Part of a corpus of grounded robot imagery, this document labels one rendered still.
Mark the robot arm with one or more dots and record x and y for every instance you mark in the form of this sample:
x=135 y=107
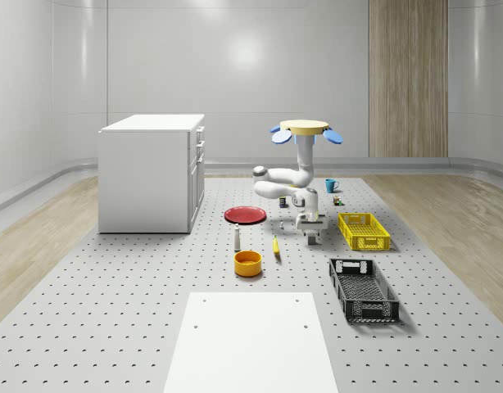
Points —
x=304 y=161

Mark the yellow bowl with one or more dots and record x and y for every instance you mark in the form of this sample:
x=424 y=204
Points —
x=247 y=266

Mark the flat-sided can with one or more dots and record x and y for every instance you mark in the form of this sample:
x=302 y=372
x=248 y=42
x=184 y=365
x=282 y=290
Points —
x=282 y=203

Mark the yellow basket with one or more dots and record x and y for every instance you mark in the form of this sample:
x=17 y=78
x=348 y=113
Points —
x=364 y=231

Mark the red plate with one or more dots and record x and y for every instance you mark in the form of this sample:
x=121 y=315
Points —
x=245 y=215

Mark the drone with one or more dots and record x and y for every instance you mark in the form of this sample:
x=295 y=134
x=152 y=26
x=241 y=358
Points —
x=304 y=127

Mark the puzzle cube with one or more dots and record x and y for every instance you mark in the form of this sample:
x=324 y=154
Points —
x=337 y=200

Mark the white cabinet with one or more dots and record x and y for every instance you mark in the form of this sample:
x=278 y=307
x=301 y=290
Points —
x=145 y=184

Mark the banana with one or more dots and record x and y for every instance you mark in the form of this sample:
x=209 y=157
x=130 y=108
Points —
x=276 y=245

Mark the dark grey basket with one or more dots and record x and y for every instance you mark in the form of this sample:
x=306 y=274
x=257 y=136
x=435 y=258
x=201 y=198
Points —
x=364 y=305

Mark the small white bottle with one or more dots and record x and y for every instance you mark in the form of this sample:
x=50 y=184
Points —
x=237 y=239

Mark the white board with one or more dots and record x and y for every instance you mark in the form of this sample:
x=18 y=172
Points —
x=249 y=344

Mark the blue mug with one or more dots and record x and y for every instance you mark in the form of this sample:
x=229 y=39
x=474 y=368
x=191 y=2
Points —
x=330 y=186

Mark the grey cube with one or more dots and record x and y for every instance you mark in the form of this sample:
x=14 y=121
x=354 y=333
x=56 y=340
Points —
x=314 y=241

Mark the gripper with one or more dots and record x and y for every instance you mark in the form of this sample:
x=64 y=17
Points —
x=311 y=223

